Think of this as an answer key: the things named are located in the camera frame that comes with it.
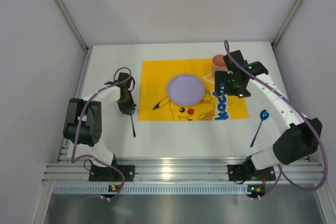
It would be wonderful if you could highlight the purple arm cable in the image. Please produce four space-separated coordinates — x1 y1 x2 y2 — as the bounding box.
224 39 329 200
70 67 132 198

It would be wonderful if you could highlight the yellow pikachu placemat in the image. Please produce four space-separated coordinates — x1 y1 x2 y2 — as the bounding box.
138 58 249 122

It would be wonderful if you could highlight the blue metal spoon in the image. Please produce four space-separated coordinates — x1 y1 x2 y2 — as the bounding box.
250 110 269 147

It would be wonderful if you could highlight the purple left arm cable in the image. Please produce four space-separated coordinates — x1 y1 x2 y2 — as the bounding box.
70 67 132 198

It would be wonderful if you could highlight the aluminium rail frame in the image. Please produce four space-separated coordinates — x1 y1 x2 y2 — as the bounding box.
41 47 328 183

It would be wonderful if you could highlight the pink plastic cup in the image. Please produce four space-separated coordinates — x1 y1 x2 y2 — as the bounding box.
212 55 227 75

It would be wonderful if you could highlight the blue metal fork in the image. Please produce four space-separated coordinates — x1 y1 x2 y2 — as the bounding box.
130 112 137 138

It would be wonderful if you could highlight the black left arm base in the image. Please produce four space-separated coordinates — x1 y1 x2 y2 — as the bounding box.
89 164 135 182

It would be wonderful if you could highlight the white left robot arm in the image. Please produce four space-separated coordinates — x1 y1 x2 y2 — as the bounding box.
63 67 136 167

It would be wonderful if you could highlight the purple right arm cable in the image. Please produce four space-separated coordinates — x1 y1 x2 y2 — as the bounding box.
224 39 329 200

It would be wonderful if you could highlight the purple plastic plate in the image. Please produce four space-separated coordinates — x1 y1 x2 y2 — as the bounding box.
166 74 205 106

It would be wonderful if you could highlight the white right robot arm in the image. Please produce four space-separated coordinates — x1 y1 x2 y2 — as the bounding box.
214 50 322 175

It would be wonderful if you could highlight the perforated white cable duct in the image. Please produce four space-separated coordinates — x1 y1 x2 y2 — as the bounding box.
52 184 265 195

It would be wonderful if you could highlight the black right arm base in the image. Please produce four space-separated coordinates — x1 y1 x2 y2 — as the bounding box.
227 164 276 183

